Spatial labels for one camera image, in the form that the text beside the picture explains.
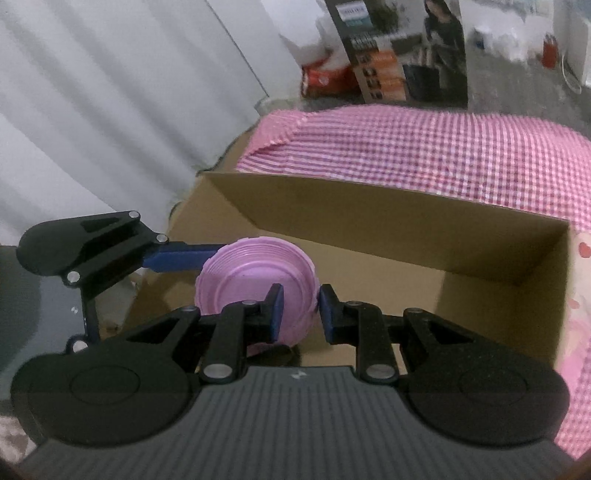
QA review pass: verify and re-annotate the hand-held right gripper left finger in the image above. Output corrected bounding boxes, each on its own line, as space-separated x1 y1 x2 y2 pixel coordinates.
117 283 284 384

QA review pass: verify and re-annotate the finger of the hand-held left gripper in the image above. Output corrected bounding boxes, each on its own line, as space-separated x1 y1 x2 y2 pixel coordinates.
65 288 100 356
64 210 228 290

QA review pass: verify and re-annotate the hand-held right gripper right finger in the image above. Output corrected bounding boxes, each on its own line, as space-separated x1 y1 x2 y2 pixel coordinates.
318 283 486 385

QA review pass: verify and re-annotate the pink plastic bowl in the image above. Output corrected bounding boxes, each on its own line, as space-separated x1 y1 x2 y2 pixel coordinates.
193 237 319 347

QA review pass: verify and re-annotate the brown cardboard box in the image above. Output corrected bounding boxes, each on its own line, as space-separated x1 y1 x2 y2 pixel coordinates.
121 171 578 370

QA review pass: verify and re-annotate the white curtain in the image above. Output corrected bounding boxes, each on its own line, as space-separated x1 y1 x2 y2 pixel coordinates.
0 0 333 245

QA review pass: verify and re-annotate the pink checkered tablecloth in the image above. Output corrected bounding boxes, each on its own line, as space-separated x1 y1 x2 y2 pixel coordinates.
235 104 591 462

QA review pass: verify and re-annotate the red snack packet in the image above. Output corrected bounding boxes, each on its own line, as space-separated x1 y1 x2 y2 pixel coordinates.
300 62 361 99

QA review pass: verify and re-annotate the pink heart printed blanket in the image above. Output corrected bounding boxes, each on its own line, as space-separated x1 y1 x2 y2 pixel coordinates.
561 228 591 384

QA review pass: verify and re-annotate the orange and dark appliance box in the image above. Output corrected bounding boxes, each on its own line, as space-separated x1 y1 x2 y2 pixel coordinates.
323 0 469 109

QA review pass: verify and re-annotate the white water dispenser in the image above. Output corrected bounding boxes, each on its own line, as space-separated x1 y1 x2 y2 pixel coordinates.
554 0 591 88

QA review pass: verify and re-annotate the white cable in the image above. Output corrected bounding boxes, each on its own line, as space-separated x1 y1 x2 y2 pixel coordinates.
560 46 583 95

